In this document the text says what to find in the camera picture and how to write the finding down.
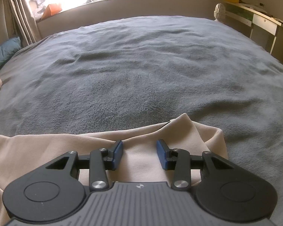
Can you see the beige zip jacket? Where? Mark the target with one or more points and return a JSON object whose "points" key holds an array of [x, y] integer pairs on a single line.
{"points": [[49, 146]]}

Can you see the white plastic bag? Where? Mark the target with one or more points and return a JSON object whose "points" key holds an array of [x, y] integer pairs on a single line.
{"points": [[39, 11]]}

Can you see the white desk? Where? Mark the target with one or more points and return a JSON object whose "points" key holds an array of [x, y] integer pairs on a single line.
{"points": [[261, 41]]}

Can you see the teal pillow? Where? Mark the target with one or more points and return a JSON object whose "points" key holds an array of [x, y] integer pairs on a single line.
{"points": [[4, 51]]}

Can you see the beige curtain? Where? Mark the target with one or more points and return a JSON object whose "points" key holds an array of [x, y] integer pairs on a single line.
{"points": [[21, 11]]}

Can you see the orange bag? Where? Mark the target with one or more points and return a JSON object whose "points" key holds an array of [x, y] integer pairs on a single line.
{"points": [[52, 10]]}

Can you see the white bedpost finial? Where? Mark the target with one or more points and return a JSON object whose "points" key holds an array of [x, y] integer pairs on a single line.
{"points": [[219, 13]]}

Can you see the grey fleece bed blanket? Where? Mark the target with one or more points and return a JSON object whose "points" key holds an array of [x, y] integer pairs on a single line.
{"points": [[143, 70]]}

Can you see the white desk drawer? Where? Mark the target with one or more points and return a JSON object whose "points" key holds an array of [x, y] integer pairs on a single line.
{"points": [[265, 24]]}

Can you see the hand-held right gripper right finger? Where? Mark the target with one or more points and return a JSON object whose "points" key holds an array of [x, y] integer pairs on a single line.
{"points": [[161, 156]]}

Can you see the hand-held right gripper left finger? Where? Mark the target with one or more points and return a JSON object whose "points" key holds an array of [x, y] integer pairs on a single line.
{"points": [[118, 155]]}

